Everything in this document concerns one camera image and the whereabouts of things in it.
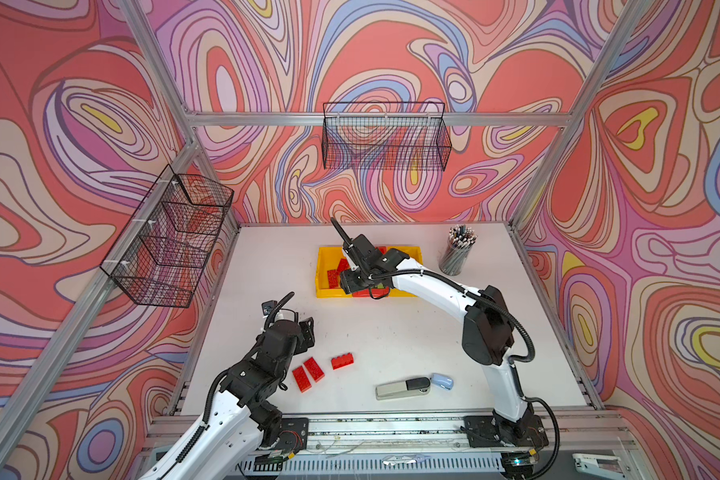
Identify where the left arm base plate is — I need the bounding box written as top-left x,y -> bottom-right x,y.
259,417 -> 310,456

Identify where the left black wire basket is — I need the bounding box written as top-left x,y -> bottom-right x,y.
99,166 -> 234,308

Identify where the back black wire basket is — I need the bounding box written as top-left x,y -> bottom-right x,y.
321,100 -> 452,172

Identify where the white label device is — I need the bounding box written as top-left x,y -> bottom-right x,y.
572,453 -> 627,480

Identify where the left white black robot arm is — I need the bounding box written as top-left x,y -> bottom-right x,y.
142,292 -> 315,479

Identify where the right yellow plastic bin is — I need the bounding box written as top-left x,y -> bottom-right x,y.
387,245 -> 423,298

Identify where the grey black stapler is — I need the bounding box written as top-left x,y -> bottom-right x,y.
375,377 -> 431,401

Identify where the red plastic bin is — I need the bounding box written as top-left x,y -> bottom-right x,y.
341,245 -> 390,300

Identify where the black wire basket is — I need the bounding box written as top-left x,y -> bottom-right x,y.
321,100 -> 452,172
99,166 -> 234,308

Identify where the left yellow plastic bin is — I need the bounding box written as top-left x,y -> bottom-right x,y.
315,246 -> 351,299

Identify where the light blue computer mouse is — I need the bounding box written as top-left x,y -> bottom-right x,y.
430,373 -> 454,391

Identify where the yellow plastic bin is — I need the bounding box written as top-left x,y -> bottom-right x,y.
315,246 -> 351,299
387,245 -> 423,298

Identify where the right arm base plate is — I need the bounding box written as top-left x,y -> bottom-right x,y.
461,415 -> 549,450

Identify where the red lego brick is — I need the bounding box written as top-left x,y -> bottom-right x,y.
292,366 -> 312,393
330,353 -> 354,370
303,358 -> 325,382
327,269 -> 339,289
336,258 -> 350,273

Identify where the mesh cup of pencils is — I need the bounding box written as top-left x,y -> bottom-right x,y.
438,224 -> 477,276

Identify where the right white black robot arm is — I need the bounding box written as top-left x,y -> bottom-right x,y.
331,219 -> 546,447

